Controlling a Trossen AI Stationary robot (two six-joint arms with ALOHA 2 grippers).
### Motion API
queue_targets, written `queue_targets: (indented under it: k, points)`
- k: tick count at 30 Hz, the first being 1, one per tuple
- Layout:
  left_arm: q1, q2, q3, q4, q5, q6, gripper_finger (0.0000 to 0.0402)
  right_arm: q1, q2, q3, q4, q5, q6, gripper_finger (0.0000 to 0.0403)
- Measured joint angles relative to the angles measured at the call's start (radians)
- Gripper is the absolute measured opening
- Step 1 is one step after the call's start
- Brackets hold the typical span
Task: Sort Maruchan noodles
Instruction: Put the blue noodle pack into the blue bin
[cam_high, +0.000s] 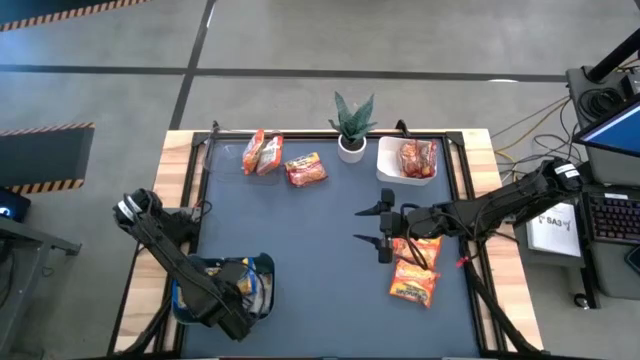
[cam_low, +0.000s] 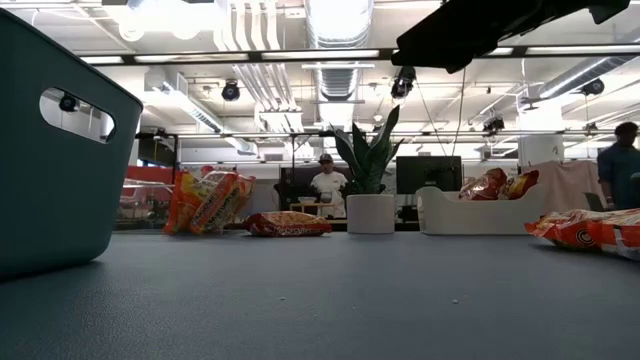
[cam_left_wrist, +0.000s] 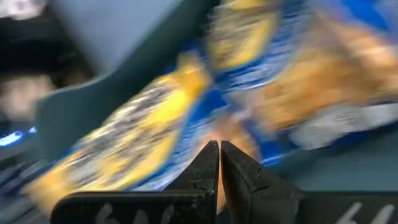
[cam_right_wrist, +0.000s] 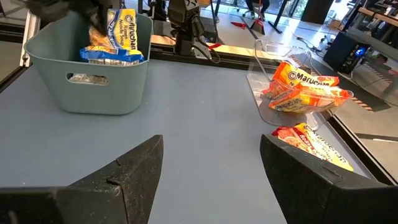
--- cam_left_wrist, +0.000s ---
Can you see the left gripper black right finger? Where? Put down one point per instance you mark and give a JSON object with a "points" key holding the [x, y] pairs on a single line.
{"points": [[245, 186]]}

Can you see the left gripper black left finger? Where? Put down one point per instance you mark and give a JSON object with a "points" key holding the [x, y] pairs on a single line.
{"points": [[199, 174]]}

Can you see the blue Maruchan ramen pack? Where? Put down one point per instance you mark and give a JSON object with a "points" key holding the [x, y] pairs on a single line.
{"points": [[130, 140], [326, 77]]}

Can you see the silver foil packet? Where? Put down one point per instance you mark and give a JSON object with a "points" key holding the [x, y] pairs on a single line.
{"points": [[342, 124]]}

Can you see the teal plastic bin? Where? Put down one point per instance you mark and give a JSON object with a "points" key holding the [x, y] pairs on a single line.
{"points": [[93, 102]]}

